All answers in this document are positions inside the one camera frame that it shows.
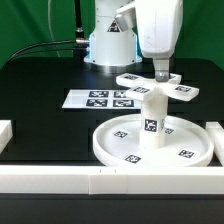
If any white left fence block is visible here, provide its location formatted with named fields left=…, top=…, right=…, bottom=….
left=0, top=120, right=13, bottom=154

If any white fence block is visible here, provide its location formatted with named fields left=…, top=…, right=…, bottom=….
left=0, top=120, right=13, bottom=154
left=206, top=122, right=224, bottom=167

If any white marker sheet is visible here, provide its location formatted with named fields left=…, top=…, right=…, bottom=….
left=62, top=89, right=141, bottom=109

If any white cross-shaped table base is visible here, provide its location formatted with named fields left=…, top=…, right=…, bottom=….
left=116, top=73, right=199, bottom=101

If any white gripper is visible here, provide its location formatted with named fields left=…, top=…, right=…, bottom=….
left=135, top=0, right=183, bottom=82

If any white right fence block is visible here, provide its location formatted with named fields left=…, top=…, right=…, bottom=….
left=206, top=122, right=224, bottom=167

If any black upright cable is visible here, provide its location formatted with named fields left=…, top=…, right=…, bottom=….
left=73, top=0, right=85, bottom=61

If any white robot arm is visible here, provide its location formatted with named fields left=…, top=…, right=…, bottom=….
left=85, top=0, right=183, bottom=82

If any white round table top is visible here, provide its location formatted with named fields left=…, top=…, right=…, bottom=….
left=93, top=114, right=214, bottom=167

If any white front fence bar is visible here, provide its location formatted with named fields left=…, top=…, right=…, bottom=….
left=0, top=165, right=224, bottom=195

